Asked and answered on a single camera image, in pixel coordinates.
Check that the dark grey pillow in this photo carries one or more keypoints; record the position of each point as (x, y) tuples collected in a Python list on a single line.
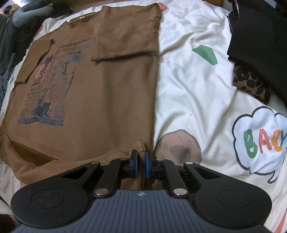
[(17, 40)]

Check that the black folded garment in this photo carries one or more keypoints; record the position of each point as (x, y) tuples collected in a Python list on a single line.
[(258, 43)]

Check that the leopard print folded garment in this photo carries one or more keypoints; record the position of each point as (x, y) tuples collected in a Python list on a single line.
[(249, 82)]

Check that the blue denim garment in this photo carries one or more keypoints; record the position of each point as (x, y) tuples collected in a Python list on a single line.
[(5, 78)]

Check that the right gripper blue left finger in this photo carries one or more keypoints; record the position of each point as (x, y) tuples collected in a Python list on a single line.
[(111, 175)]

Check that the brown printed t-shirt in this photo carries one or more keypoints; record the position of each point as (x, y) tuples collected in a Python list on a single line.
[(85, 92)]

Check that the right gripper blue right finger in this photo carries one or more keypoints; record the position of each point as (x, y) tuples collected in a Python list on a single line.
[(172, 176)]

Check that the small bear plush toy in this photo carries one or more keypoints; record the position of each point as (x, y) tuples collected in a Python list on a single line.
[(10, 10)]

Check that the cream bear print bedsheet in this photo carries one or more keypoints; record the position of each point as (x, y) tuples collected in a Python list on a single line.
[(199, 115)]

